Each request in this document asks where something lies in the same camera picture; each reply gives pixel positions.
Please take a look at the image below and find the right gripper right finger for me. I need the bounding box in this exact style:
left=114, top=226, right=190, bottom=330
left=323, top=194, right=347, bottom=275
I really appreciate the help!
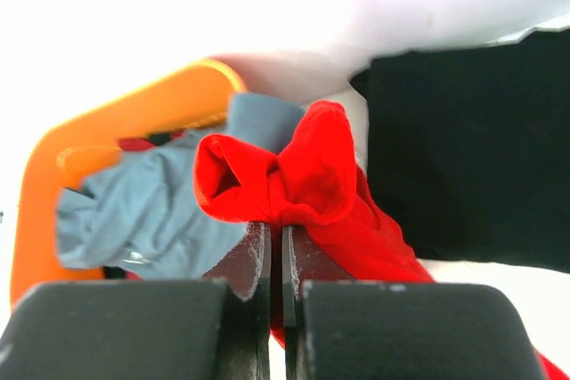
left=281, top=226, right=354, bottom=379

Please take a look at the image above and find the red t shirt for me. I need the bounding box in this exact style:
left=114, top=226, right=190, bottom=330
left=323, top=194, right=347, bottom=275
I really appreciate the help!
left=194, top=101, right=564, bottom=379

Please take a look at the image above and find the orange plastic basket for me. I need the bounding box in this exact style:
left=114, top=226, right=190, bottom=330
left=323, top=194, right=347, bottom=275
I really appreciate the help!
left=10, top=59, right=246, bottom=305

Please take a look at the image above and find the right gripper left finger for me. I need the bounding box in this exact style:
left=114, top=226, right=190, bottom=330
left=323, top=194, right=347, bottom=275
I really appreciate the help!
left=204, top=222, right=272, bottom=380

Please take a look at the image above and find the folded black t shirt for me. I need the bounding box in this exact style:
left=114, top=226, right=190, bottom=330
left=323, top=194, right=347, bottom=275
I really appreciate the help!
left=351, top=31, right=569, bottom=272

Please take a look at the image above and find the grey blue t shirt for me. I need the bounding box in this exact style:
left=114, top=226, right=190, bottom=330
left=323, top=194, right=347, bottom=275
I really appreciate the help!
left=56, top=93, right=304, bottom=279

